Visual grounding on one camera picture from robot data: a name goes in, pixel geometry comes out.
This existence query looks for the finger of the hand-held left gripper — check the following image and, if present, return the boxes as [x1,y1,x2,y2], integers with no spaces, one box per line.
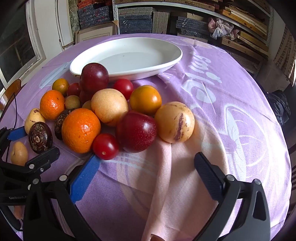
[0,146,60,176]
[0,126,27,153]

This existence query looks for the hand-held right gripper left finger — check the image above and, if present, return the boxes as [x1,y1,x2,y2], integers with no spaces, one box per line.
[23,154,102,241]

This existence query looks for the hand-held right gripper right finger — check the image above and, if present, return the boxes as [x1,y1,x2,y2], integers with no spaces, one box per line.
[194,152,271,241]

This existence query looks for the red cherry tomato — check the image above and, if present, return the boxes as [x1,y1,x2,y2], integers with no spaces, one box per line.
[92,133,120,160]

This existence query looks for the orange mandarin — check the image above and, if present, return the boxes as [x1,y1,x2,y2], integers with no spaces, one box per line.
[40,90,65,121]
[61,108,101,154]

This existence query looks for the yellow purple-striped pepino melon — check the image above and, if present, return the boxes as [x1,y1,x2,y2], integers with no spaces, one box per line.
[154,101,195,143]

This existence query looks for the small yellow-orange tomato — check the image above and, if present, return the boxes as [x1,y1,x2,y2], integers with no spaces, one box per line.
[52,78,70,96]

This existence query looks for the shiny red plum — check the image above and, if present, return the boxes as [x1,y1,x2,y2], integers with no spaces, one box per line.
[116,110,158,153]

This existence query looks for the red tomato with stem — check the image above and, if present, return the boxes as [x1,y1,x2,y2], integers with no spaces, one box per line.
[67,83,81,97]

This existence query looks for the small dark red tomato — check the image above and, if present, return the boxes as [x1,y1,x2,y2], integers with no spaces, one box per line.
[79,90,93,104]

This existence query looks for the round tan pear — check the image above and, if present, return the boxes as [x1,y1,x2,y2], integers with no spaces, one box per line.
[91,89,129,127]

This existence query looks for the large dark red plum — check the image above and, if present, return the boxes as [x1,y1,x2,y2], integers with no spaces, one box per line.
[79,62,110,94]

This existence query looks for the large yellow-orange tomato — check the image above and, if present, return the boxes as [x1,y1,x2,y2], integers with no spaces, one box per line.
[129,85,162,115]

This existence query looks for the white oval plate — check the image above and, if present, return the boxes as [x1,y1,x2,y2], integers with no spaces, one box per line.
[69,37,183,81]

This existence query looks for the brown wooden chair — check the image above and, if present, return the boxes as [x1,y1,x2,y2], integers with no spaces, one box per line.
[0,79,26,109]

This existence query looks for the purple printed tablecloth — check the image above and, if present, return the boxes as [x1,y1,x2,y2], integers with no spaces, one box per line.
[17,34,292,241]

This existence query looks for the white framed window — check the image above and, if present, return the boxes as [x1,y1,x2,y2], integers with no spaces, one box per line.
[0,0,44,88]

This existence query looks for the white board panel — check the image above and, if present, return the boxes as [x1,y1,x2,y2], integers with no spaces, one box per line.
[25,0,77,49]

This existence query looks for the green marbled panel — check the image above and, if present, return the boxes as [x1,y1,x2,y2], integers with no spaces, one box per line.
[68,0,80,33]

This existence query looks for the stack of blue patterned boxes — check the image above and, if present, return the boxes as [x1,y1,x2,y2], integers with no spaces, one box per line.
[77,0,114,29]

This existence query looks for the brick pattern curtain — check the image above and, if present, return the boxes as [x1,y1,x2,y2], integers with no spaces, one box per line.
[274,25,296,84]

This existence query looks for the pink cloth bundle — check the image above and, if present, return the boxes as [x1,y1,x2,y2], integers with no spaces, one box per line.
[207,17,234,40]

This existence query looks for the stack of dark grey boxes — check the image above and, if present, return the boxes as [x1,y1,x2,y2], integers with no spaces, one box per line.
[118,8,153,34]
[176,16,210,36]

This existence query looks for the stack of yellow wooden boxes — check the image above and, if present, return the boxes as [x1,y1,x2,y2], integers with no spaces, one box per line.
[222,5,270,41]

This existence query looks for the white metal shelf rack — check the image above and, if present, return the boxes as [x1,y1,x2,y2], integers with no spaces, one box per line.
[113,0,273,61]

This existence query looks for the upright woven tan boxes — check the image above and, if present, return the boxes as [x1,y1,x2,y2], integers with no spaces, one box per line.
[153,10,170,34]

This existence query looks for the black cable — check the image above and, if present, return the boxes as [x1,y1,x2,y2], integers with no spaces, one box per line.
[0,91,19,130]
[0,204,23,231]

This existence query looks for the wooden picture frame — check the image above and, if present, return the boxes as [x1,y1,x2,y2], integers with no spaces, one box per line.
[74,20,119,44]

